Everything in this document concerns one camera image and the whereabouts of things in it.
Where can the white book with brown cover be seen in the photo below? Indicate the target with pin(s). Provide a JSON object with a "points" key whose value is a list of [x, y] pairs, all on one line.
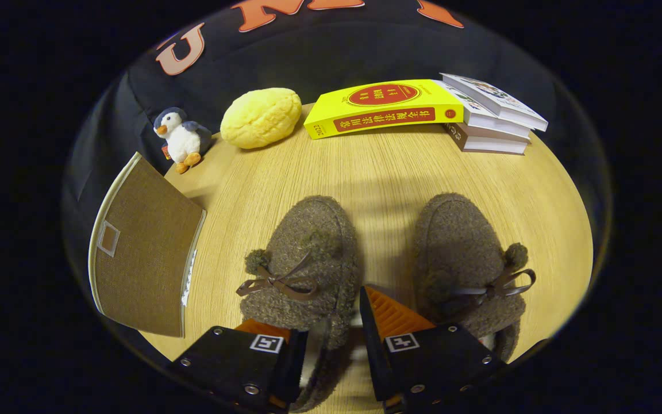
{"points": [[492, 144]]}

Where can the white illustrated cover book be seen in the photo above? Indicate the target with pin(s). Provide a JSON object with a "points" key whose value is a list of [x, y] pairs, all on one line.
{"points": [[492, 125], [497, 103]]}

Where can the yellow book with red circle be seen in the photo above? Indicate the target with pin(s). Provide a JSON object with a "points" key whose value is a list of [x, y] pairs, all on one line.
{"points": [[383, 106]]}

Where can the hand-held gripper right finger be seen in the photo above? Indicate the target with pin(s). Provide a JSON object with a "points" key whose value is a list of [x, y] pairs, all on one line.
{"points": [[368, 345]]}

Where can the brown fabric storage box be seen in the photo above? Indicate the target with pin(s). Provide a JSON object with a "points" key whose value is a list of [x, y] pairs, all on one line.
{"points": [[147, 270]]}

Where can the yellow bread-shaped plush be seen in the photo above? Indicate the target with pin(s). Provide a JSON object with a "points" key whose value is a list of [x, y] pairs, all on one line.
{"points": [[262, 118]]}

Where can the brown fuzzy shoe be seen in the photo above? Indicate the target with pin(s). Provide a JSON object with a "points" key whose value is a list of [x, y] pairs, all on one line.
{"points": [[457, 241], [314, 230]]}

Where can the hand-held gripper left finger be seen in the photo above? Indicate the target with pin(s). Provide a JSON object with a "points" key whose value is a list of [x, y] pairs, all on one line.
{"points": [[296, 362]]}

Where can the penguin plush toy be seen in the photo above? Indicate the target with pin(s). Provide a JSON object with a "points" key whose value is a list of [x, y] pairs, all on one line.
{"points": [[183, 141]]}

